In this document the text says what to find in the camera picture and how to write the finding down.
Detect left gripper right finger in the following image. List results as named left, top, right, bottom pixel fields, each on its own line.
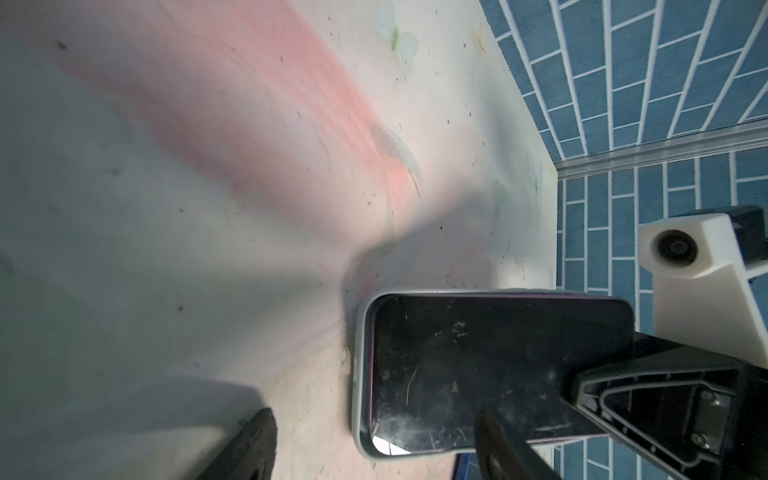
left=473, top=406, right=559, bottom=480

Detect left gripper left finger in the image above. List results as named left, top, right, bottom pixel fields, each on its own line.
left=197, top=408, right=278, bottom=480

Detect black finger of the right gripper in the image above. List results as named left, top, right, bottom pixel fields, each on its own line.
left=569, top=333, right=767, bottom=479

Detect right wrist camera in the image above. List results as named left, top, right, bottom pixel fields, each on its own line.
left=637, top=205, right=767, bottom=368

